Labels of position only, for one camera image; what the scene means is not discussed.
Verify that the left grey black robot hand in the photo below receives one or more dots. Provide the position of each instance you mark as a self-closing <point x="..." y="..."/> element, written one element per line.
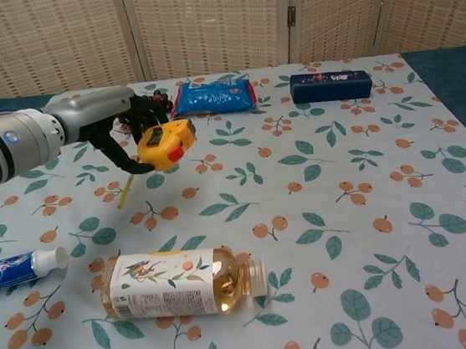
<point x="100" y="114"/>

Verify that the yellow tape measure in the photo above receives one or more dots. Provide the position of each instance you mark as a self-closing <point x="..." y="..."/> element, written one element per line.
<point x="166" y="144"/>

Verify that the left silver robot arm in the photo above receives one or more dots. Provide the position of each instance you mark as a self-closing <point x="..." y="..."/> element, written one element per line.
<point x="2" y="146"/>

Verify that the dark red grape bunch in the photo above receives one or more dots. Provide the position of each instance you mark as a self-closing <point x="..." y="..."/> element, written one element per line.
<point x="162" y="97"/>

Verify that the blue snack packet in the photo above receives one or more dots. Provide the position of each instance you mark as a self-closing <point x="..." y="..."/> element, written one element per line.
<point x="213" y="97"/>

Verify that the woven folding screen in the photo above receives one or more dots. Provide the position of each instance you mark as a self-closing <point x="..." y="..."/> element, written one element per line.
<point x="215" y="20"/>

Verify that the blue white toothpaste tube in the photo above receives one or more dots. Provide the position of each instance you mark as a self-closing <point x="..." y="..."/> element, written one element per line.
<point x="12" y="271"/>

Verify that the clear bottle with amber liquid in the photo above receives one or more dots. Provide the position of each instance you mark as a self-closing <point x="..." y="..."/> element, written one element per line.
<point x="174" y="288"/>

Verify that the floral fruit print tablecloth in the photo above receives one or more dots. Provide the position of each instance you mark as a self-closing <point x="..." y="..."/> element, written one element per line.
<point x="288" y="218"/>

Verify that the brass screen hinge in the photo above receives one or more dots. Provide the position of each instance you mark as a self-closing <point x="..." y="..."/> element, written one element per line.
<point x="292" y="15"/>

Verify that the dark blue rectangular box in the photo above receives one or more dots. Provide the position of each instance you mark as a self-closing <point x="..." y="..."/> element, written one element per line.
<point x="332" y="85"/>

